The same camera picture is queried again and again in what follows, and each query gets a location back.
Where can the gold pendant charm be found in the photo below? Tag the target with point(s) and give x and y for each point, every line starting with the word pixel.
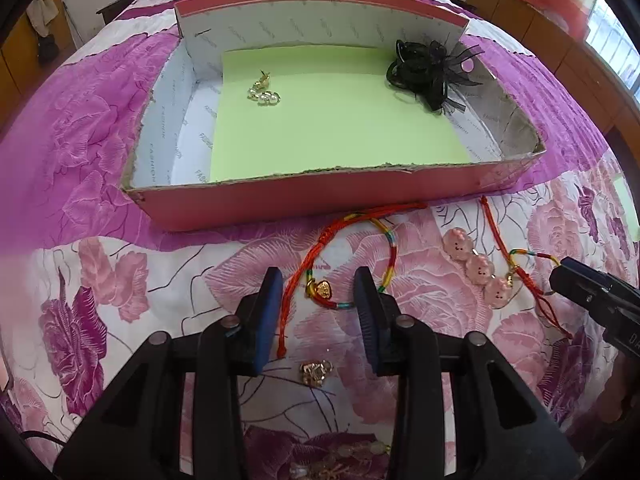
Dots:
pixel 315 372

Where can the hanging dark bag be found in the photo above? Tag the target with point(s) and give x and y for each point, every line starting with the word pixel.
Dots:
pixel 48 46

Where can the pink floral bedspread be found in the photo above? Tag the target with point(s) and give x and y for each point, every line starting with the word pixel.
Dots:
pixel 90 160

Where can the hanging white cloth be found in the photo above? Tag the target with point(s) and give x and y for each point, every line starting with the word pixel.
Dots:
pixel 44 10

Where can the window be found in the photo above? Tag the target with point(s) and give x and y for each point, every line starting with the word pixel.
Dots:
pixel 617 45

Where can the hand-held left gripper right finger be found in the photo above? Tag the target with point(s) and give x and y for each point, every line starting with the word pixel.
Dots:
pixel 367 320

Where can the dark wooden nightstand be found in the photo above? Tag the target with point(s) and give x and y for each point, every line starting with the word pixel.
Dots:
pixel 115 12

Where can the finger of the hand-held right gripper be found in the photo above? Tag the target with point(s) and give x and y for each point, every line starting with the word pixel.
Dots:
pixel 580 282

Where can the pink bear hair clip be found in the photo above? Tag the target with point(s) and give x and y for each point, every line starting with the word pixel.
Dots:
pixel 477 267

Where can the red cardboard box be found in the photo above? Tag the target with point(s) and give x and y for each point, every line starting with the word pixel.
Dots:
pixel 300 202

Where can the long wooden cabinet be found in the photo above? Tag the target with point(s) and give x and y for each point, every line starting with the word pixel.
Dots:
pixel 540 30

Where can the gold stud earring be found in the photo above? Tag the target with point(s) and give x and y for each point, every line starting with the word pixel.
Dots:
pixel 262 80

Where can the pearl cluster earring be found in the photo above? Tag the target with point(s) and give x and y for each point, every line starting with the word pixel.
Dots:
pixel 267 98

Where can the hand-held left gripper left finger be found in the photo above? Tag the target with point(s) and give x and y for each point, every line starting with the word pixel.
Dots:
pixel 267 320

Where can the wooden wardrobe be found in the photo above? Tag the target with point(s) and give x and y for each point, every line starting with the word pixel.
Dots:
pixel 25 60

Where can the green paper piece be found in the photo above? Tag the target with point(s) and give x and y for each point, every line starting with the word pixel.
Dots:
pixel 627 205

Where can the light green paper sheet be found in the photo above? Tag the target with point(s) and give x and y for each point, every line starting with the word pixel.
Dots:
pixel 340 120

